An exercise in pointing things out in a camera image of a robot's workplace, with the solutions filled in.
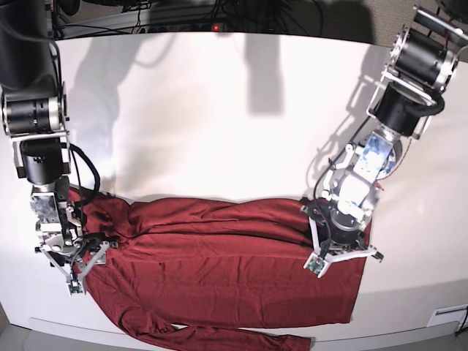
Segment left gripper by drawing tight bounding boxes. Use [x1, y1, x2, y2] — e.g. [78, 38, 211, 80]
[319, 208, 369, 254]

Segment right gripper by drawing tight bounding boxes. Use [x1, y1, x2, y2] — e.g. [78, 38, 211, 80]
[36, 230, 110, 271]

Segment red long-sleeve T-shirt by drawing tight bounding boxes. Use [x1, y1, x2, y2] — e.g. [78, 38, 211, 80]
[84, 195, 365, 350]

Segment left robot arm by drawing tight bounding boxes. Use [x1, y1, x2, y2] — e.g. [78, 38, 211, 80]
[305, 1, 467, 261]

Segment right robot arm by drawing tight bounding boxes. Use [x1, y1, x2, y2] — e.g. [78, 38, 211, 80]
[1, 1, 110, 274]

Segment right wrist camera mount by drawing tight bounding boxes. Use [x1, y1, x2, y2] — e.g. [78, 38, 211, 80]
[34, 233, 118, 296]

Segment white label box with cable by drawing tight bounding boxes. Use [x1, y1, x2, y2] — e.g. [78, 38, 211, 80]
[427, 304, 467, 331]

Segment black power strip red switch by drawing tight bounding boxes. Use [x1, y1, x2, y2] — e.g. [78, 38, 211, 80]
[136, 23, 228, 34]

